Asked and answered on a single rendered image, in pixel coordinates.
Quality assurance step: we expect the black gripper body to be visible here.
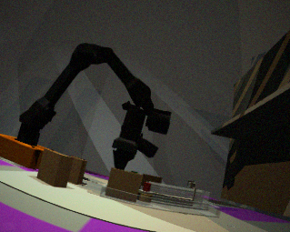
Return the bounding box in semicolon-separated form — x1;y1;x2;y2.
112;123;142;156

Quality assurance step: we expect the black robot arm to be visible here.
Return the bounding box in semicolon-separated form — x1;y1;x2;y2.
15;43;172;157

